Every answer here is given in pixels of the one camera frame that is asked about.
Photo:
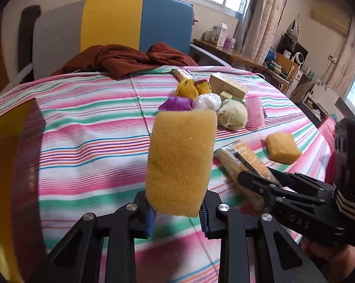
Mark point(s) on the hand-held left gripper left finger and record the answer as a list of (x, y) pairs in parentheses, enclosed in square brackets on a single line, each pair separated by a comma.
[(149, 221)]

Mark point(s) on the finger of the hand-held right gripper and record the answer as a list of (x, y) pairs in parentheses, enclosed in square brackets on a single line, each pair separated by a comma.
[(263, 179), (295, 202)]

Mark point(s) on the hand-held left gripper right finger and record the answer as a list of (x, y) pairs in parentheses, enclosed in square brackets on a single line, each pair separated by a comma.
[(205, 221)]

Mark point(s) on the cracker packet with black stripe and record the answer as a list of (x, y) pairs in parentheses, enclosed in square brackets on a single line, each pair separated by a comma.
[(239, 159)]

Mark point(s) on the tall yellow sponge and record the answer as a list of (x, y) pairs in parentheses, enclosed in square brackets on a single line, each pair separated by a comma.
[(180, 159)]

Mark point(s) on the small green box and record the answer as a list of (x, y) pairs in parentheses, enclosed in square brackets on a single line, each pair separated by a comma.
[(229, 95)]

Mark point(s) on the person's right hand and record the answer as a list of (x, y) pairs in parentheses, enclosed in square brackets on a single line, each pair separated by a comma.
[(333, 262)]

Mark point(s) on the small yellow sponge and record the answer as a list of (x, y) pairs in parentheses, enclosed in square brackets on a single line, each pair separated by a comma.
[(283, 149)]

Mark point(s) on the pink cloth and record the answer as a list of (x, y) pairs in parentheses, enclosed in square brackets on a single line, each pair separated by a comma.
[(326, 132)]

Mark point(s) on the pink comb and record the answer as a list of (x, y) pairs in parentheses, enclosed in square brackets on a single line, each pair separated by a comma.
[(255, 113)]

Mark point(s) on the beige sock ball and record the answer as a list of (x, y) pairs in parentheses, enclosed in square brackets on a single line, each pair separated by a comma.
[(232, 116)]

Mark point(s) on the striped bedsheet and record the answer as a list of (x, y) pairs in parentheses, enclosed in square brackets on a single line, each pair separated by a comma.
[(92, 141)]

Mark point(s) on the large cream carton box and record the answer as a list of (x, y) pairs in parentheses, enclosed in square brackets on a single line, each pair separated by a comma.
[(224, 85)]

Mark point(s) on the yellow patterned sock ball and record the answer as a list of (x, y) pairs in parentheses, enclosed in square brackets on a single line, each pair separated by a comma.
[(203, 88)]

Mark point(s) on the purple plastic box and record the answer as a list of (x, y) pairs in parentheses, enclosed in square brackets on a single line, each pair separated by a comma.
[(177, 103)]

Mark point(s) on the cardboard box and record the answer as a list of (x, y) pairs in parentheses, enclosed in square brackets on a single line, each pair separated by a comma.
[(286, 66)]

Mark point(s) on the plain yellow sock ball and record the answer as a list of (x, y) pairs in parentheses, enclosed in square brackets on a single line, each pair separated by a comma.
[(185, 90)]

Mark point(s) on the light side curtain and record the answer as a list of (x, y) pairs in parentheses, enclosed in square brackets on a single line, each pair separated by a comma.
[(348, 59)]

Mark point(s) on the blue jug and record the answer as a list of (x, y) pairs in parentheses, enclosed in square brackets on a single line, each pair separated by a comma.
[(271, 54)]

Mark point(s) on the wooden desk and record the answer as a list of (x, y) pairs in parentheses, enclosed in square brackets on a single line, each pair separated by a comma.
[(233, 54)]

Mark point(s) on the orange cracker packet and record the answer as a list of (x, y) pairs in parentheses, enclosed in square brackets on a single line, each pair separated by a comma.
[(182, 73)]

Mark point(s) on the pink box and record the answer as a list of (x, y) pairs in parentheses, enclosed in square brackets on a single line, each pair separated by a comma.
[(230, 42)]

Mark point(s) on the white carton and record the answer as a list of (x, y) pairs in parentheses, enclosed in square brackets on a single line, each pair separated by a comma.
[(221, 34)]

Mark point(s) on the small white box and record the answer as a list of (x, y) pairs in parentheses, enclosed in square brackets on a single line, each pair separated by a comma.
[(210, 36)]

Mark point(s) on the beige curtain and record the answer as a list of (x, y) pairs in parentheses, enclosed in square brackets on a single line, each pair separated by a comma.
[(260, 20)]

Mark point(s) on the brown garment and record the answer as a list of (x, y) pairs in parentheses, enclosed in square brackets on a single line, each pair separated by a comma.
[(121, 59)]

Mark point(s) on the grey yellow blue headboard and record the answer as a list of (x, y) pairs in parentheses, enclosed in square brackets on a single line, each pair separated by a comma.
[(112, 23)]

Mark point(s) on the grey bed rail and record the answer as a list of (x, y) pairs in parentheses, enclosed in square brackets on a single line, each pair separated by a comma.
[(210, 54)]

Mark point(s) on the white bed rail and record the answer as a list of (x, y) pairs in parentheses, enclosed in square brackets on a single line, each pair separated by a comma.
[(20, 76)]

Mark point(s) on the black bed post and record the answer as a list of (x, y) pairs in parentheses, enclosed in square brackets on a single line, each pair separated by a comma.
[(28, 35)]

